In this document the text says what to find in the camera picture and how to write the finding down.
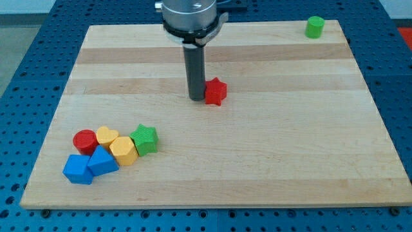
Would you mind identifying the red star block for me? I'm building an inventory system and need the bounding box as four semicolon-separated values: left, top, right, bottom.
205;77;227;106

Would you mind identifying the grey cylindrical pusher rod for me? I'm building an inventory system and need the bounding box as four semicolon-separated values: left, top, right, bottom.
183;46;206;101

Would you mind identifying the green star block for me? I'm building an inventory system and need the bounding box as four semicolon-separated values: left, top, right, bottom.
129;124;158;157

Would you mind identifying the yellow hexagon block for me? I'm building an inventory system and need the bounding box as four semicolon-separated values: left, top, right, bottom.
109;137;138;166

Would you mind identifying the light wooden board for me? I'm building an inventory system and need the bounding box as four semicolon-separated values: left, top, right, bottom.
21;20;411;209

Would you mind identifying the yellow heart block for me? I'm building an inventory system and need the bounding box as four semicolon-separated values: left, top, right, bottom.
96;126;120;151

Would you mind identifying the blue triangle block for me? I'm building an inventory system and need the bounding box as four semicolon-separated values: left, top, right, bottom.
88;145;119;176

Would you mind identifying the red cylinder block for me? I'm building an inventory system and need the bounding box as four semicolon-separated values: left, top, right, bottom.
72;130;98;155

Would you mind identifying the blue cube block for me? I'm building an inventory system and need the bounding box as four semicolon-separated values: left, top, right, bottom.
62;154;93;185

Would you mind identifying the green cylinder block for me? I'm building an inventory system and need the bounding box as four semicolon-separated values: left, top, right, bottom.
305;15;325;39

